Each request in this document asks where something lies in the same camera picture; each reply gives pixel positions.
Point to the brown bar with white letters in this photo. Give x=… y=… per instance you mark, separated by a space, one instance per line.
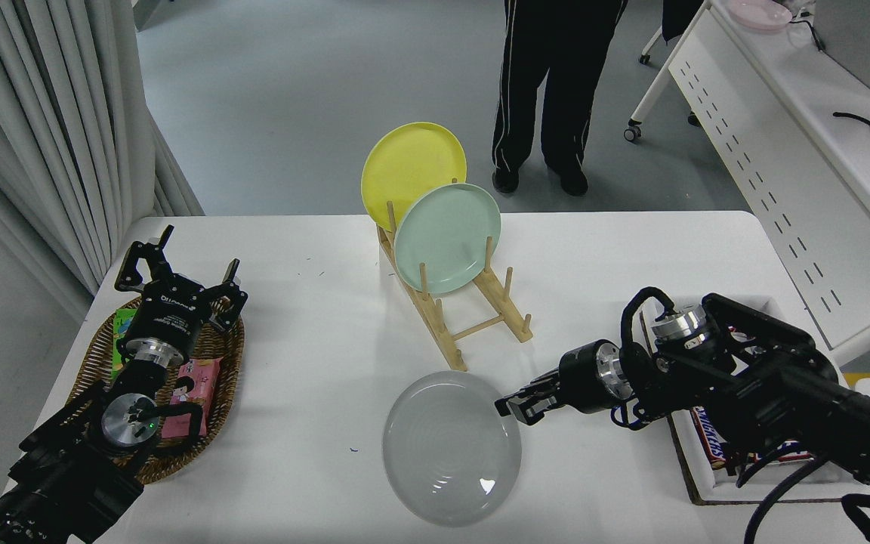
x=786 y=453

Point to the white tray with brown edge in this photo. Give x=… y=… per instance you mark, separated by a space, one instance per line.
x=707 y=483

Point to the pink snack packet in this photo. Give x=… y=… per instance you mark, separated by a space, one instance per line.
x=205 y=381

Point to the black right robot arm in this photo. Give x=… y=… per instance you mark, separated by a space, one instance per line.
x=782 y=393

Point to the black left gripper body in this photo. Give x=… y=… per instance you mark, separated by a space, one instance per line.
x=171 y=313

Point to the yellow plate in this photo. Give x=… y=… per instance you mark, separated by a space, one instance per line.
x=405 y=166

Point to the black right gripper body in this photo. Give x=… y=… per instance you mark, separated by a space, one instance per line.
x=578 y=378

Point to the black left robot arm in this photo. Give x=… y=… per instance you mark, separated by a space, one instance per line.
x=65 y=468

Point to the brown wicker basket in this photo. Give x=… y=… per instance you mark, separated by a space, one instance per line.
x=227 y=355

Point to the pale grey curtain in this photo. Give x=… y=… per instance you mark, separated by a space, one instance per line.
x=35 y=136

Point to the pink plate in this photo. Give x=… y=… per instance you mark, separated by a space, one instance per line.
x=760 y=13

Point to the white perforated desk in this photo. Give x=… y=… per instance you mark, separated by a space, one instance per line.
x=745 y=174

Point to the mint green plate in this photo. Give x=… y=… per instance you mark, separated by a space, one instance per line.
x=446 y=238

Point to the green snack packet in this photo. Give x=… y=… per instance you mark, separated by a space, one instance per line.
x=119 y=340

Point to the grey plate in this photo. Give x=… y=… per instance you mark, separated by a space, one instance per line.
x=450 y=453

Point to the grey laptop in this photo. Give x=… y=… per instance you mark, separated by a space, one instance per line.
x=865 y=41

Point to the wooden plate rack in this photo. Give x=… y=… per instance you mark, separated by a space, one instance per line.
x=454 y=355

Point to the brown Snickers bar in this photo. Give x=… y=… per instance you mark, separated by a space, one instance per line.
x=709 y=438

